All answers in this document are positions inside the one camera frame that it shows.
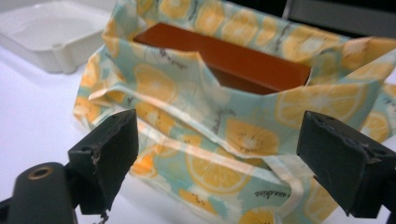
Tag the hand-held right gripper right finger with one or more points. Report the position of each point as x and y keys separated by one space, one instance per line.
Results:
x=339 y=161

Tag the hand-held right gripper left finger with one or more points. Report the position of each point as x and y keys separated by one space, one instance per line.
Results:
x=107 y=158

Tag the lemon print fabric bag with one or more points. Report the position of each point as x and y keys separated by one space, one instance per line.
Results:
x=218 y=130

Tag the brown rectangular box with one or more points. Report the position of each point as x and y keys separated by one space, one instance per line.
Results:
x=236 y=60

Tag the white plastic tray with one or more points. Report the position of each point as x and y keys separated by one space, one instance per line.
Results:
x=51 y=34

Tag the grey metal frame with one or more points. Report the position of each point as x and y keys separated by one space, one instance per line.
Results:
x=342 y=15

